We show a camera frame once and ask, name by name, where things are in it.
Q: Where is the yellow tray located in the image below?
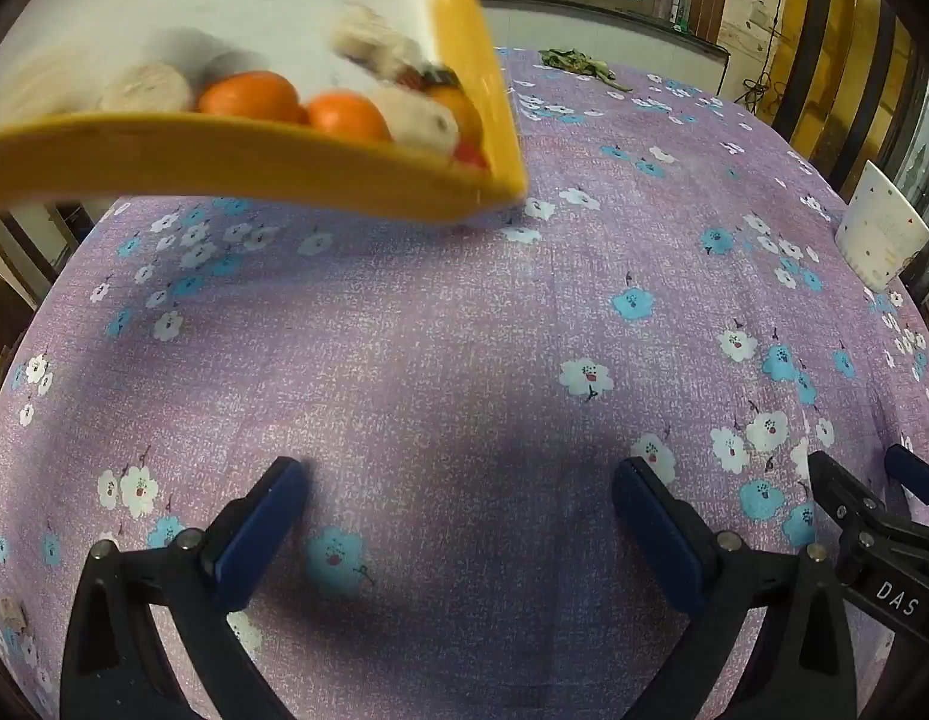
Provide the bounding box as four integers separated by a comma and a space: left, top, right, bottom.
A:
0, 0, 531, 224

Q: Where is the green vegetable bunch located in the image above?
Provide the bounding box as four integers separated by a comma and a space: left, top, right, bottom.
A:
537, 47, 632, 92

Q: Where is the yellow door frame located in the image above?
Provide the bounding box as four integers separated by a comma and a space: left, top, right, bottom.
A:
775, 0, 919, 188

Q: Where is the purple floral tablecloth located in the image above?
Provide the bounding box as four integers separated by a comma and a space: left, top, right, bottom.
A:
0, 45, 929, 720

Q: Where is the black wall cable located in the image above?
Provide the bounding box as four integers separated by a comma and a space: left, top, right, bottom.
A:
734, 0, 791, 125

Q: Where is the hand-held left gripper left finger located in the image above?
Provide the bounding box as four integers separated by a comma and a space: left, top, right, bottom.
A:
59, 456, 311, 720

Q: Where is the white dotted cup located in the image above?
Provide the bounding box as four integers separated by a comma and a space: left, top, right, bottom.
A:
834, 159, 929, 293

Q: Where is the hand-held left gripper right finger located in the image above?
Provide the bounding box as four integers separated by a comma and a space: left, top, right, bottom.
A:
611, 456, 859, 720

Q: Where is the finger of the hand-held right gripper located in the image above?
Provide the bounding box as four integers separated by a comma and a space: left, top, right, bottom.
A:
884, 444, 929, 522
807, 450, 929, 586

